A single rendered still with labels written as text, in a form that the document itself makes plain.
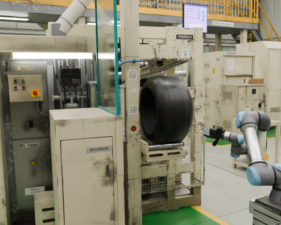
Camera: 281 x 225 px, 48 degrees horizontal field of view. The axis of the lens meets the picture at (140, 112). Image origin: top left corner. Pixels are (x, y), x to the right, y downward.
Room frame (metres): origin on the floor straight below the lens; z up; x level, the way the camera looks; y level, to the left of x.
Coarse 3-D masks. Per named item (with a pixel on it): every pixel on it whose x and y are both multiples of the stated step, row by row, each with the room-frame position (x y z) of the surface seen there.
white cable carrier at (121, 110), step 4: (120, 88) 2.61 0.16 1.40; (120, 92) 2.58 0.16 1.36; (120, 96) 2.58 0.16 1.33; (120, 100) 2.57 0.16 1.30; (120, 104) 2.57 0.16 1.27; (120, 108) 2.57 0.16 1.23; (120, 112) 2.57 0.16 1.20; (124, 112) 2.58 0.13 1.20; (124, 116) 2.58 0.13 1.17; (124, 120) 2.58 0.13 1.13; (124, 124) 2.58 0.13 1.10; (124, 128) 2.58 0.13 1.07; (124, 136) 2.58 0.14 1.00; (124, 140) 2.58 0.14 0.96
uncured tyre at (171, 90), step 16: (160, 80) 2.62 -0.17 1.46; (176, 80) 2.66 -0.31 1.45; (144, 96) 2.98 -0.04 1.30; (160, 96) 2.51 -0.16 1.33; (176, 96) 2.52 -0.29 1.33; (144, 112) 3.00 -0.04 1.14; (160, 112) 2.48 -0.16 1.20; (176, 112) 2.49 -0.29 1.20; (192, 112) 2.57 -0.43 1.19; (144, 128) 2.84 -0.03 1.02; (160, 128) 2.51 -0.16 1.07; (176, 128) 2.51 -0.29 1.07
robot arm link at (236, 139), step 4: (232, 136) 2.38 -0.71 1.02; (236, 136) 2.37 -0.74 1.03; (240, 136) 2.36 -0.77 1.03; (228, 140) 2.40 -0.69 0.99; (232, 140) 2.38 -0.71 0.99; (236, 140) 2.36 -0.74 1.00; (240, 140) 2.34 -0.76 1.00; (244, 140) 2.38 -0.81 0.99; (232, 144) 2.39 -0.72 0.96; (236, 144) 2.37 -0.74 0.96; (240, 144) 2.36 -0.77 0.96
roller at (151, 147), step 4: (152, 144) 2.59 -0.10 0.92; (156, 144) 2.59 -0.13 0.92; (160, 144) 2.60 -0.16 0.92; (164, 144) 2.61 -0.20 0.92; (168, 144) 2.62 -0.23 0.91; (172, 144) 2.63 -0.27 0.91; (176, 144) 2.64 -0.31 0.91; (180, 144) 2.65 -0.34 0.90; (152, 148) 2.57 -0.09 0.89; (156, 148) 2.58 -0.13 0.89; (160, 148) 2.60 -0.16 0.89; (164, 148) 2.62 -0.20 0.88
